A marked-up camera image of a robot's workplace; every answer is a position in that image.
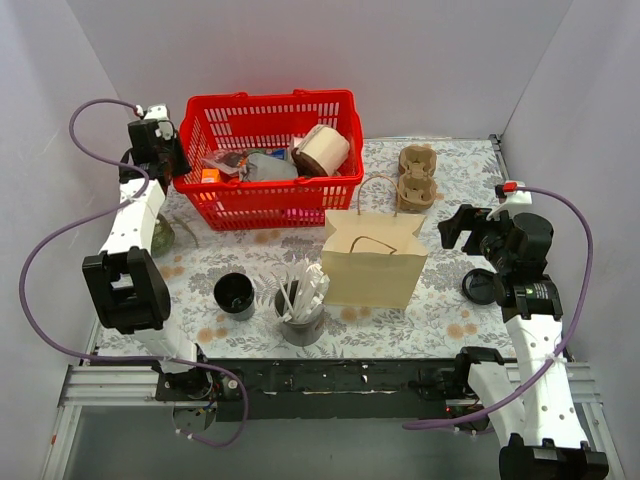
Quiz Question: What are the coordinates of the black cup lid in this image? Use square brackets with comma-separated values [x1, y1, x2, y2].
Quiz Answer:
[461, 268, 495, 305]

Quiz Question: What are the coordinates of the kraft paper bag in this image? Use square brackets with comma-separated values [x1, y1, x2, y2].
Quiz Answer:
[321, 203, 428, 310]

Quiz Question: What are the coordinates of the red plastic shopping basket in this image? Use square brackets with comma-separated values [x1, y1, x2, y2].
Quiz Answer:
[174, 90, 364, 230]

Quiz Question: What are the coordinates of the stack of black paper cups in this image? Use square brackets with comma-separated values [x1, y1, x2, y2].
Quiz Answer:
[214, 272, 255, 321]

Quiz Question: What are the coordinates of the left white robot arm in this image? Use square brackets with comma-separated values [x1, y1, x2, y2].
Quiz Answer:
[82, 105, 213, 400]

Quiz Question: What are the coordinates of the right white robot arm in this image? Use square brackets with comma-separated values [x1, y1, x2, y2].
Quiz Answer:
[438, 204, 609, 479]

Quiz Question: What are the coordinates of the orange small box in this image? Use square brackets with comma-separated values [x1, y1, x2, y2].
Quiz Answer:
[201, 168, 221, 184]

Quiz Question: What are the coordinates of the cardboard cup carrier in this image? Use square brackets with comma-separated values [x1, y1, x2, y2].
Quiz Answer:
[398, 144, 437, 212]

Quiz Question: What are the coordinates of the clear snack packet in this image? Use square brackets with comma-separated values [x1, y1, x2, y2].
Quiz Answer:
[202, 149, 246, 177]

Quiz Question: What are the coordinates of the green melon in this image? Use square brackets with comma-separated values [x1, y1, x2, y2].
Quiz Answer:
[151, 214, 175, 258]

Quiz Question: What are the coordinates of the floral table mat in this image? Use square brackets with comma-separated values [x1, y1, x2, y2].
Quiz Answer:
[97, 138, 516, 360]

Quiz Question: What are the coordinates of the grey plastic pouch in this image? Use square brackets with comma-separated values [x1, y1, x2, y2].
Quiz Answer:
[242, 152, 298, 182]

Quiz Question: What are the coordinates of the beige paper roll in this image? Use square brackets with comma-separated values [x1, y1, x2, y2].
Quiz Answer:
[291, 124, 350, 177]

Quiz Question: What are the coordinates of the grey cup of straws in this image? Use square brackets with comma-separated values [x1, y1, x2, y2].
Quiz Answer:
[273, 259, 330, 347]

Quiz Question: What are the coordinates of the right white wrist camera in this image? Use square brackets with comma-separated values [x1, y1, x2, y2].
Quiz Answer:
[487, 181, 532, 220]

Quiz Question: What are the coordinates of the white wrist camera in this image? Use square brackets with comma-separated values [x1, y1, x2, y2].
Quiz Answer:
[487, 181, 532, 220]
[134, 103, 177, 140]

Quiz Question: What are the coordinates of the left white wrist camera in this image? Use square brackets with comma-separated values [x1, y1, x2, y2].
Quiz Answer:
[134, 103, 177, 140]

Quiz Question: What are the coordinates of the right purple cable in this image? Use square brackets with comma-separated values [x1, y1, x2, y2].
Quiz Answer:
[402, 186, 595, 432]

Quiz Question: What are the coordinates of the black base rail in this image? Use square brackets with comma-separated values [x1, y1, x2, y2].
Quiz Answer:
[154, 355, 521, 422]

